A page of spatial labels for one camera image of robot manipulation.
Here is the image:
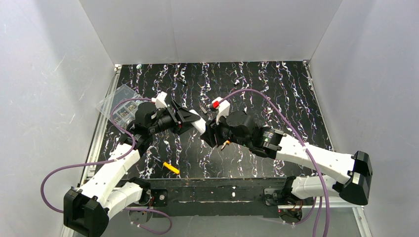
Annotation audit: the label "white remote control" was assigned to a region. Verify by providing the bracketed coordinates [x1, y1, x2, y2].
[189, 110, 206, 135]

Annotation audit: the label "purple cable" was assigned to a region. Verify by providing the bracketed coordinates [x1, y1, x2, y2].
[222, 88, 331, 237]
[40, 97, 173, 235]

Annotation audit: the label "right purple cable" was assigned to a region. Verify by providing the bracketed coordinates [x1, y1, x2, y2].
[222, 88, 331, 237]

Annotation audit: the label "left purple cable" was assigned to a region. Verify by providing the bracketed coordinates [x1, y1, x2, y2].
[40, 97, 173, 235]

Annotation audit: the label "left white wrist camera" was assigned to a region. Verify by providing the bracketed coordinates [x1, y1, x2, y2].
[155, 92, 168, 109]

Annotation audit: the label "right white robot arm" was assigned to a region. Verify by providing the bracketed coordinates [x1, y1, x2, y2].
[193, 111, 373, 205]

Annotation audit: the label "aluminium frame rail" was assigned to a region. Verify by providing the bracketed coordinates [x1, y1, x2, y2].
[277, 197, 372, 237]

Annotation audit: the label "yellow handled screwdriver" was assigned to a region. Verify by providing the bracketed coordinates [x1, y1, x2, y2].
[153, 157, 180, 175]

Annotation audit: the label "orange handled pliers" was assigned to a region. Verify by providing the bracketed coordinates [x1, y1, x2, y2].
[221, 140, 230, 150]

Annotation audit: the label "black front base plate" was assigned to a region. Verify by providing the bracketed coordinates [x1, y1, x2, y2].
[144, 178, 315, 218]

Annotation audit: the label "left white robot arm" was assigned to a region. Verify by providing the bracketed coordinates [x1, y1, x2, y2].
[63, 98, 205, 237]

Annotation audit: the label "clear plastic screw box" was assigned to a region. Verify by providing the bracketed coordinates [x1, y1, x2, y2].
[96, 84, 144, 128]

